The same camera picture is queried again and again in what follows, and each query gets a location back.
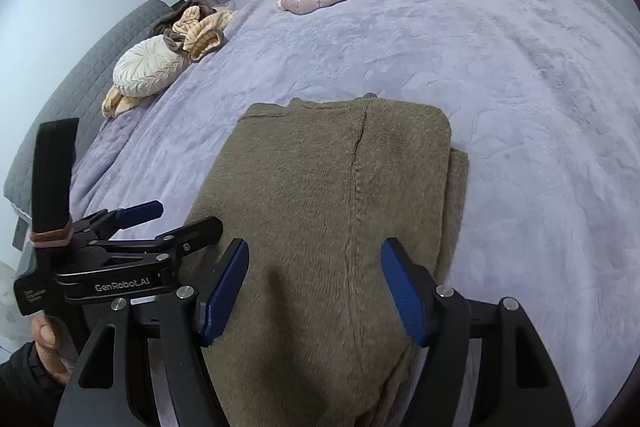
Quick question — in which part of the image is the olive brown knit sweater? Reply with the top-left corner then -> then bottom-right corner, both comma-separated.
190,95 -> 469,426

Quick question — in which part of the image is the person's left hand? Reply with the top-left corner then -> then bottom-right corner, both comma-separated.
32,317 -> 70,385

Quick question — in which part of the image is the grey quilted headboard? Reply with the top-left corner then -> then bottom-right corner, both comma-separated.
3,0 -> 171,220

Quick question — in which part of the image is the round cream pleated pillow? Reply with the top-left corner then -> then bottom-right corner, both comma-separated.
113,35 -> 189,98

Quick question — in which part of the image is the peach and brown garment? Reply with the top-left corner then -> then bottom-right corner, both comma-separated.
101,0 -> 235,118

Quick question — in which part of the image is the lavender plush bed blanket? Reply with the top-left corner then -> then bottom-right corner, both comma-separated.
70,0 -> 639,426

